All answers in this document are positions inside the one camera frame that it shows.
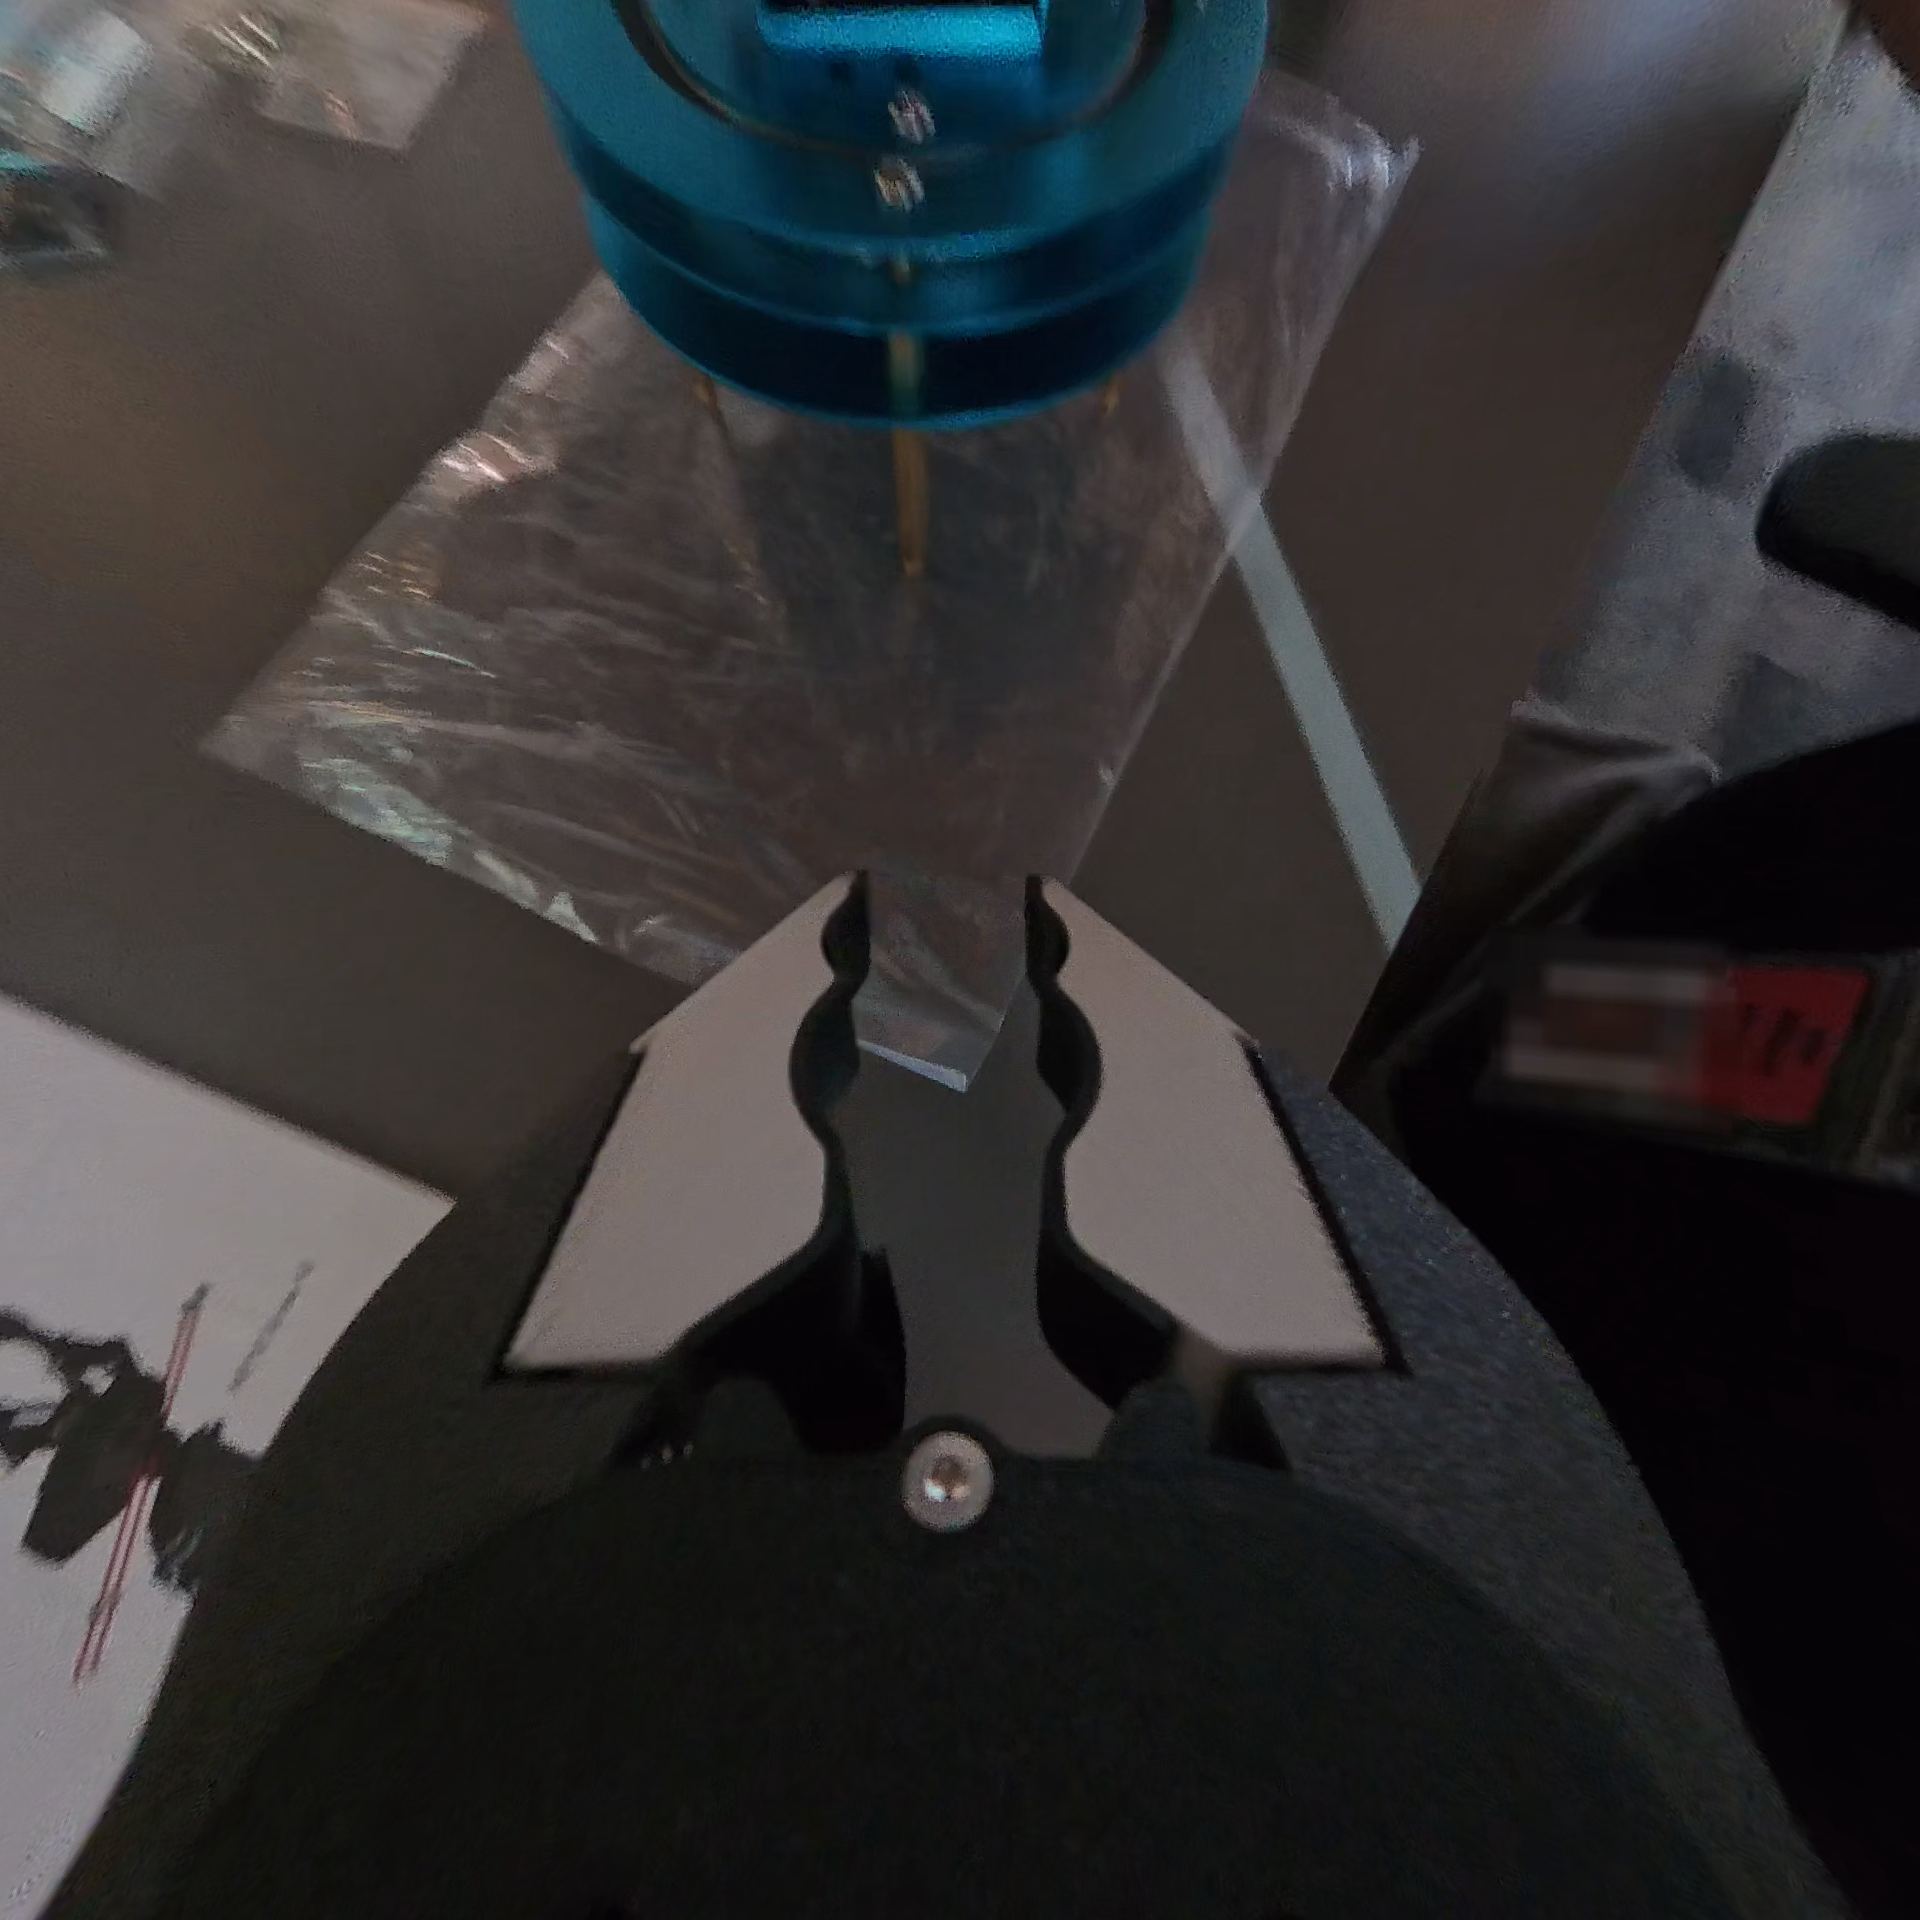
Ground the clear plastic bag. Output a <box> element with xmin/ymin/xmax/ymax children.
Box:
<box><xmin>202</xmin><ymin>76</ymin><xmax>1419</xmax><ymax>1087</ymax></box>

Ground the blue toy robot arm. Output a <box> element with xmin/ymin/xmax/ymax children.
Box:
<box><xmin>511</xmin><ymin>0</ymin><xmax>1273</xmax><ymax>580</ymax></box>

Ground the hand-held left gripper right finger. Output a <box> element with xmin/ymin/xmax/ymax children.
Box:
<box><xmin>1024</xmin><ymin>874</ymin><xmax>1390</xmax><ymax>1375</ymax></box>

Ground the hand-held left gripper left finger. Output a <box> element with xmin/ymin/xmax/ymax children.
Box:
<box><xmin>502</xmin><ymin>869</ymin><xmax>909</xmax><ymax>1373</ymax></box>

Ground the grey desk with wooden edge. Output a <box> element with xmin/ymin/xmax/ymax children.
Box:
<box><xmin>0</xmin><ymin>0</ymin><xmax>1845</xmax><ymax>1465</ymax></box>

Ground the pile of small parts bags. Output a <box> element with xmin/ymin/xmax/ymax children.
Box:
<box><xmin>226</xmin><ymin>0</ymin><xmax>484</xmax><ymax>152</ymax></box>

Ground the printed instruction manual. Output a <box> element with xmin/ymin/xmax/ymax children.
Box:
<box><xmin>0</xmin><ymin>990</ymin><xmax>460</xmax><ymax>1920</ymax></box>

